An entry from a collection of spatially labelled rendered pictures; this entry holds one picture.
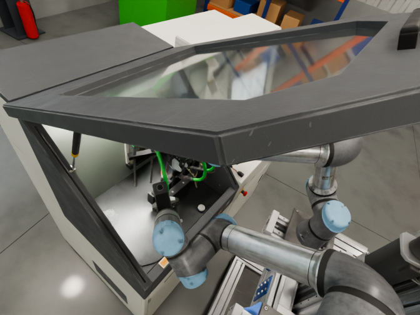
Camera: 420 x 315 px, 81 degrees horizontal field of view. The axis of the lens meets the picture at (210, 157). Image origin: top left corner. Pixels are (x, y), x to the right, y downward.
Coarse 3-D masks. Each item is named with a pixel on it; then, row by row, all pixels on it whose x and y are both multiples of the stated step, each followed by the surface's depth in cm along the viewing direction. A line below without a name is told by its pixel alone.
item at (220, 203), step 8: (224, 192) 134; (232, 192) 135; (216, 200) 130; (224, 200) 131; (216, 208) 126; (224, 208) 141; (208, 216) 122; (200, 224) 119; (192, 232) 115; (168, 264) 104; (152, 272) 100; (160, 272) 101; (168, 272) 115; (152, 280) 99; (160, 280) 109; (152, 288) 106
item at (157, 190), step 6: (156, 186) 79; (162, 186) 79; (156, 192) 78; (162, 192) 78; (168, 192) 78; (156, 198) 77; (162, 198) 77; (168, 198) 78; (156, 204) 77; (162, 204) 77; (168, 204) 77
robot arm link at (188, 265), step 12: (192, 240) 68; (204, 240) 67; (180, 252) 61; (192, 252) 63; (204, 252) 65; (180, 264) 62; (192, 264) 62; (204, 264) 65; (180, 276) 63; (192, 276) 62; (204, 276) 64; (192, 288) 63
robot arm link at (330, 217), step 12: (312, 204) 109; (324, 204) 103; (336, 204) 102; (312, 216) 110; (324, 216) 100; (336, 216) 99; (348, 216) 100; (312, 228) 107; (324, 228) 101; (336, 228) 98
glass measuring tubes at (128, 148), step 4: (124, 144) 122; (128, 144) 123; (124, 148) 124; (128, 148) 125; (136, 148) 127; (140, 148) 131; (144, 148) 136; (128, 152) 127; (128, 160) 131; (132, 160) 130; (136, 160) 134; (140, 160) 135; (144, 160) 139; (128, 164) 132; (132, 164) 132; (136, 164) 135; (132, 168) 134
